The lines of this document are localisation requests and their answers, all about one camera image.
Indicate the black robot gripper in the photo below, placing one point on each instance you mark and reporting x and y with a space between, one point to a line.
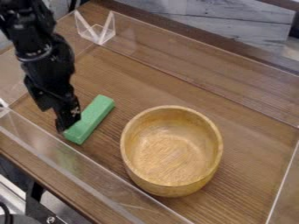
48 64

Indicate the green rectangular block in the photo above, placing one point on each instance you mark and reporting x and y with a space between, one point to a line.
92 115

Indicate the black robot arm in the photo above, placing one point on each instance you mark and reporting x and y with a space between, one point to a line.
26 18

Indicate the brown wooden bowl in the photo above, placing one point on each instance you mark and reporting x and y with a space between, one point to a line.
171 148

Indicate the clear acrylic corner bracket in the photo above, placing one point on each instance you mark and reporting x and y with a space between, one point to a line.
99 34

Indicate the black table leg frame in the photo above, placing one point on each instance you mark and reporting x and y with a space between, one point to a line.
35 209

